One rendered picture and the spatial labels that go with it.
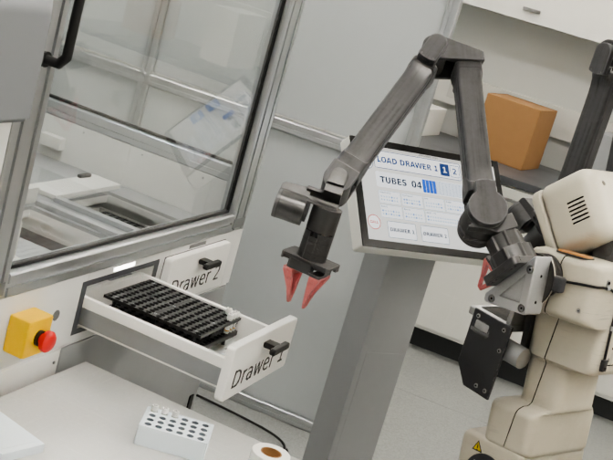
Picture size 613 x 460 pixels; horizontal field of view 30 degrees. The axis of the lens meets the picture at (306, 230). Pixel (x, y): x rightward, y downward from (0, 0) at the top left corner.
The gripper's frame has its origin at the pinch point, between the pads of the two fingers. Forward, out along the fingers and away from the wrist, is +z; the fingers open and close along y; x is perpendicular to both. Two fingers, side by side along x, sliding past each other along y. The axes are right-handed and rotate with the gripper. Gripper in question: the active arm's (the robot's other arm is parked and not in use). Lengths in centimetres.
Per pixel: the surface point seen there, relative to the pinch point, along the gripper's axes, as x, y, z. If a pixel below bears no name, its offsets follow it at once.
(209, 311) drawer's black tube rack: -2.0, 17.8, 10.4
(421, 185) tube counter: -96, 9, -13
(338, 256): -167, 47, 34
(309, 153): -165, 68, 4
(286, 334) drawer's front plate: -7.8, 2.5, 10.0
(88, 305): 15.5, 35.0, 13.0
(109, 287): 4.1, 37.7, 12.2
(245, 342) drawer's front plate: 12.6, 2.7, 7.4
